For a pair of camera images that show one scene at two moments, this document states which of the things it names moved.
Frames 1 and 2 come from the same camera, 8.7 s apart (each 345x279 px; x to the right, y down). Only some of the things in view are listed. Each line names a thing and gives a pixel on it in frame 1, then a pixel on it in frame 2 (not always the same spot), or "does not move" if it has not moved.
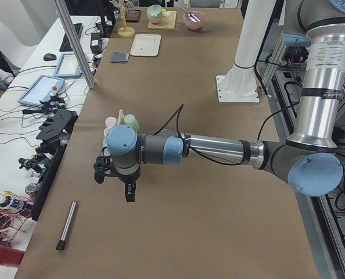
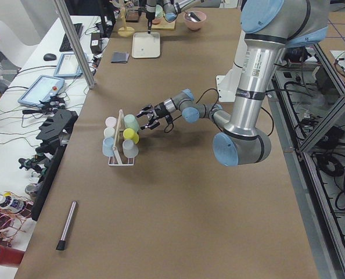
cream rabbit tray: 146,45 does not move
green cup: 130,120 does not move
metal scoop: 191,16 does not move
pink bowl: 194,25 does not move
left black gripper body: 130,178 → 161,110
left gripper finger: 130,188 → 151,124
